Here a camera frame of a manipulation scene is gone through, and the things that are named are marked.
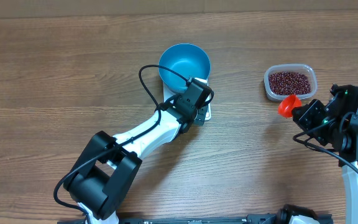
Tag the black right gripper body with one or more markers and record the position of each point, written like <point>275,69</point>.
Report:
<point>324,132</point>

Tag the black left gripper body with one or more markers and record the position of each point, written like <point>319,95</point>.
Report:
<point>199,117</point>

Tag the red measuring scoop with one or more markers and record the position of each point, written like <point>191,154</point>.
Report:
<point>287,105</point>

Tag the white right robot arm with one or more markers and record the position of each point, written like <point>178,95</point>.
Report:
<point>347,154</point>

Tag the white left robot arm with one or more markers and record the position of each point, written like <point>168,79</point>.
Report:
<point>104,172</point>

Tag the white digital kitchen scale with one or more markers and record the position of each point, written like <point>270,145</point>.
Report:
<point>167,93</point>

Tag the teal plastic bowl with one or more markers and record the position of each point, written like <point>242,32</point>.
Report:
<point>186,59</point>

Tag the red azuki beans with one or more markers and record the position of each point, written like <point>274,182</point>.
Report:
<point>289,83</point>

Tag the clear plastic container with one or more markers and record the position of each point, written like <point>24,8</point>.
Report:
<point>293,67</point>

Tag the brown cardboard backdrop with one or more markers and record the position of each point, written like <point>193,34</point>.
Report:
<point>62,8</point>

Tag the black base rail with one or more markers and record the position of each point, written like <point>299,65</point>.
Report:
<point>287,215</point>

